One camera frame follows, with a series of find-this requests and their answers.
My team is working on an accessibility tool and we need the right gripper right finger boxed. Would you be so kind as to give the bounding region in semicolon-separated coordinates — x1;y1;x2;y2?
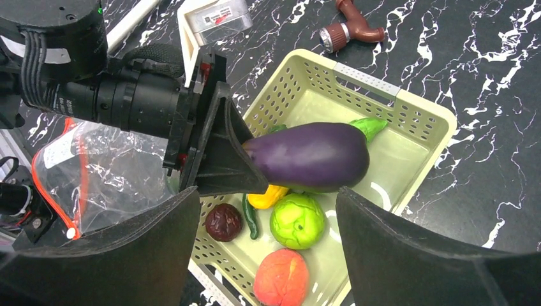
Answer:
336;187;540;305

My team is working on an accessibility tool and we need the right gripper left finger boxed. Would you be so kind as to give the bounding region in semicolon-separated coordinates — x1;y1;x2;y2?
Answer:
1;187;200;305

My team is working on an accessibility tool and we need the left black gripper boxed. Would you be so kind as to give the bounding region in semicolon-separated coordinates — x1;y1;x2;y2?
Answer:
44;52;268;196

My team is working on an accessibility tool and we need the dark green fake chili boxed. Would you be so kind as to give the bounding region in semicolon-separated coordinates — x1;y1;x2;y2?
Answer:
242;194;259;240

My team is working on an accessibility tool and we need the dark purple fake fruit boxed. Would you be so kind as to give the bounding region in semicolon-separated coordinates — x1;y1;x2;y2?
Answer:
204;203;243;242

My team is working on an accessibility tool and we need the purple fake eggplant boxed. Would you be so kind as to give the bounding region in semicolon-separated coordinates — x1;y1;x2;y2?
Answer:
243;122;370;193

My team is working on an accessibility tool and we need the clear zip top bag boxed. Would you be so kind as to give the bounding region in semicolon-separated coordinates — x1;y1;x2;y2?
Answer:
31;118;172;240

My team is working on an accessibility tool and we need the red fake tomato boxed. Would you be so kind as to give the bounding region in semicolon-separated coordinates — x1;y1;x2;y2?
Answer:
253;248;309;306

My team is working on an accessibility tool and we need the green fake cucumber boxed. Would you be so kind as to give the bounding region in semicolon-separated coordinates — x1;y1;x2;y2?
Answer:
258;118;387;147

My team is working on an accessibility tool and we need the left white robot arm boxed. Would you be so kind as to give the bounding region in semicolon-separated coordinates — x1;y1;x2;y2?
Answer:
1;1;268;196

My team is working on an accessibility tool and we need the yellow-green plastic basket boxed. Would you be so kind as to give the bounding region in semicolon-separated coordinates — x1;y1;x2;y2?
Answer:
189;49;457;305

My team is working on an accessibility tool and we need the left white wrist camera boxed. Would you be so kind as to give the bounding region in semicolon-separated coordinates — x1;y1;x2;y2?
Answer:
177;0;253;87

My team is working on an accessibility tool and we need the white PVC pipe frame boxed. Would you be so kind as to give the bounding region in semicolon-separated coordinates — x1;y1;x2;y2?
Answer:
107;0;161;54

